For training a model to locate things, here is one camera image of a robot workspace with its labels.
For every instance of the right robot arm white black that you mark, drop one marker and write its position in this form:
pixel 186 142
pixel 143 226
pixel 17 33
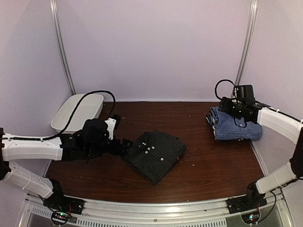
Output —
pixel 243 105

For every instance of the front aluminium rail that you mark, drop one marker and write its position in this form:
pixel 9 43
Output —
pixel 209 213

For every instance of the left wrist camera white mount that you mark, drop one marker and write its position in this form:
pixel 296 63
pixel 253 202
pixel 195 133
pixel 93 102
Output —
pixel 112 124

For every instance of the aluminium frame post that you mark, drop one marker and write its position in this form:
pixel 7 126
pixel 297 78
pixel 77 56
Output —
pixel 61 49
pixel 252 16

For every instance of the left aluminium frame post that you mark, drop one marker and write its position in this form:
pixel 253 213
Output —
pixel 61 49

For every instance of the black pinstriped long sleeve shirt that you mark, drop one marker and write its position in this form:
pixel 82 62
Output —
pixel 154 154

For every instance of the white plastic basin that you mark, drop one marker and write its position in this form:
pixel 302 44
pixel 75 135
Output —
pixel 90 107

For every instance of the left circuit board with leds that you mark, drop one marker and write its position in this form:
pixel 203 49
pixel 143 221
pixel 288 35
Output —
pixel 60 218

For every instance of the right circuit board with leds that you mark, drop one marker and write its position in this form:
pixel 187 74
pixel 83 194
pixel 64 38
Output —
pixel 250 218

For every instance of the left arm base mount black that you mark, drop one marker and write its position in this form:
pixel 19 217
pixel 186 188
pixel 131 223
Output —
pixel 59 202

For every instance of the blue checked shirt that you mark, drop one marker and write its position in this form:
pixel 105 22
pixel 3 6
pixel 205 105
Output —
pixel 226 127

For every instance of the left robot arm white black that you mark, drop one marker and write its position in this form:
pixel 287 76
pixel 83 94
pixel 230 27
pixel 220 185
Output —
pixel 93 140

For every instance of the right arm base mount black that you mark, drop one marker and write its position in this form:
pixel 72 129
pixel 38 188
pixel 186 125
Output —
pixel 250 201

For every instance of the circuit board with leds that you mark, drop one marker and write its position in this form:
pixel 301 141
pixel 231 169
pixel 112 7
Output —
pixel 60 218
pixel 250 218

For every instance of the right aluminium frame post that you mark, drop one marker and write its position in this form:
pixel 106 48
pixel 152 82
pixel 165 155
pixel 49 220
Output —
pixel 252 16

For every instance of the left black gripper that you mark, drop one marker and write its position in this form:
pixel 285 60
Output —
pixel 123 149

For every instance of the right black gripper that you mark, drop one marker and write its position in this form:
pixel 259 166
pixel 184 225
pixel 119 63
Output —
pixel 223 106

